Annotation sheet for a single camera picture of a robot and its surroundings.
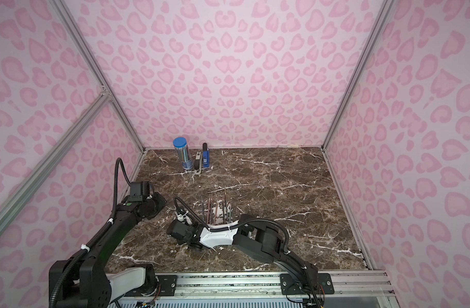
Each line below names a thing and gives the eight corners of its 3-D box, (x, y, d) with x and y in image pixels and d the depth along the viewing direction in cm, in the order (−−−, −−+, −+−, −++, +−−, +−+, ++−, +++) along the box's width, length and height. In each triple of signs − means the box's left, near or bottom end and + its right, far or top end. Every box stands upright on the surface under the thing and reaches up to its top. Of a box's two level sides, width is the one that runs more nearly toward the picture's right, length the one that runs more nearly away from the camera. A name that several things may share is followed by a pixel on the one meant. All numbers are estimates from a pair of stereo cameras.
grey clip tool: (195, 175, 110) (194, 169, 106) (196, 156, 119) (195, 151, 115) (201, 174, 110) (200, 169, 106) (202, 156, 119) (201, 150, 115)
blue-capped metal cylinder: (181, 170, 112) (171, 145, 96) (183, 161, 116) (174, 137, 101) (192, 170, 112) (184, 145, 96) (194, 161, 116) (186, 136, 101)
